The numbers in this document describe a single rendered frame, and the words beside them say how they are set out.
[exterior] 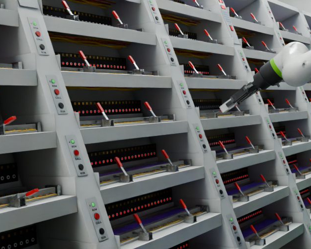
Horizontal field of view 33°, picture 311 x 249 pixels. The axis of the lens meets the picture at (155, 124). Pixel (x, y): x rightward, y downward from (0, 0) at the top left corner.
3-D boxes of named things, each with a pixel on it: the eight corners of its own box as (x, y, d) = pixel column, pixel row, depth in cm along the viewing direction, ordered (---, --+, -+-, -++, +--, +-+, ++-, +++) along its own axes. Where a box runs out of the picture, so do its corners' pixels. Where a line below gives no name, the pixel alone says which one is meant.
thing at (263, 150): (275, 158, 256) (273, 131, 256) (216, 174, 206) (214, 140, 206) (237, 159, 268) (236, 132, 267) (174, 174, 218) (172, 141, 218)
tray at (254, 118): (261, 123, 259) (260, 104, 259) (200, 130, 210) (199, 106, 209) (225, 125, 271) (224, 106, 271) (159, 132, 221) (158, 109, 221)
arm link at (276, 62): (314, 50, 205) (296, 31, 202) (317, 65, 195) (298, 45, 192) (286, 71, 212) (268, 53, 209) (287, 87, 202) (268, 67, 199)
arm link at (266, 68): (274, 58, 212) (265, 57, 204) (290, 82, 208) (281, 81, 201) (263, 67, 215) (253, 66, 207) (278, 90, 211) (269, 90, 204)
